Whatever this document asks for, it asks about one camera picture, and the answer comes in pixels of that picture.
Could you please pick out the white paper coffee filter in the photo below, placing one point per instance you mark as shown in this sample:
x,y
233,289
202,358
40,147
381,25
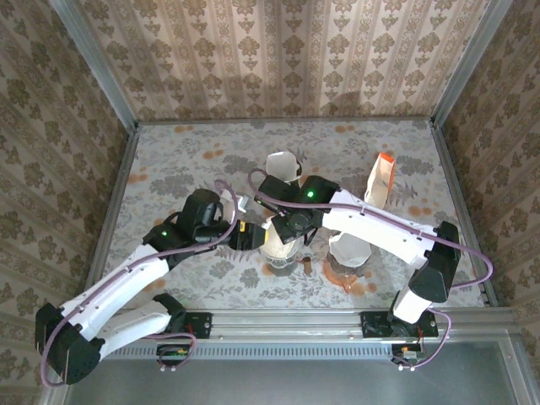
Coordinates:
x,y
282,166
348,253
280,250

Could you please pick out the clear plastic coffee dripper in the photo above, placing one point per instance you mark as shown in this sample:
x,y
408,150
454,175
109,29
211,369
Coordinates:
x,y
280,263

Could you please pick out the green plastic coffee dripper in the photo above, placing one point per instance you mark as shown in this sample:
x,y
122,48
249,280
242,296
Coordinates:
x,y
300,169

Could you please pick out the orange glass coffee server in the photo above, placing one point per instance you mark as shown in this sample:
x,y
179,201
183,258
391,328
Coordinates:
x,y
348,283

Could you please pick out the orange white filter pack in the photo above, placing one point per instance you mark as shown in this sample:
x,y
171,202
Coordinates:
x,y
381,181

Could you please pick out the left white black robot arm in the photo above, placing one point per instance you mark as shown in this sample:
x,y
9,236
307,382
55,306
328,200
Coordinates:
x,y
118,282

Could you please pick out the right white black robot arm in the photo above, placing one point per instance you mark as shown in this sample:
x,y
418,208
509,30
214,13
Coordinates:
x,y
371,228

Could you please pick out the floral patterned tablecloth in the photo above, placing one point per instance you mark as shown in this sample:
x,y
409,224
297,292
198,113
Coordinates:
x,y
190,147

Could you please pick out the grey metal cabinet top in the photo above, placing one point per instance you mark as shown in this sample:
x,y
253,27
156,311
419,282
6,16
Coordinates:
x,y
287,384

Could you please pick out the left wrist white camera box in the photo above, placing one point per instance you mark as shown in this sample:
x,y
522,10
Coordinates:
x,y
236,206

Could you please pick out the aluminium table edge rail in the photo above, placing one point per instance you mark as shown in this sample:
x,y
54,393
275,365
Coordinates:
x,y
117,190
450,169

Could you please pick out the wide aluminium base rail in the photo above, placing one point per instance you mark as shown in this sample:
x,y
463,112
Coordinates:
x,y
287,325

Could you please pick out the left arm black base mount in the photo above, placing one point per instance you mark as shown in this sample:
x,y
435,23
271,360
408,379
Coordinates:
x,y
198,325

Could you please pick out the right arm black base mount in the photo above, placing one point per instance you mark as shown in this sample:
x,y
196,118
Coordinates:
x,y
371,325

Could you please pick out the aluminium frame post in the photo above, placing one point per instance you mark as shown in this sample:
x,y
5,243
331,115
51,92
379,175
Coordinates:
x,y
469,63
95,63

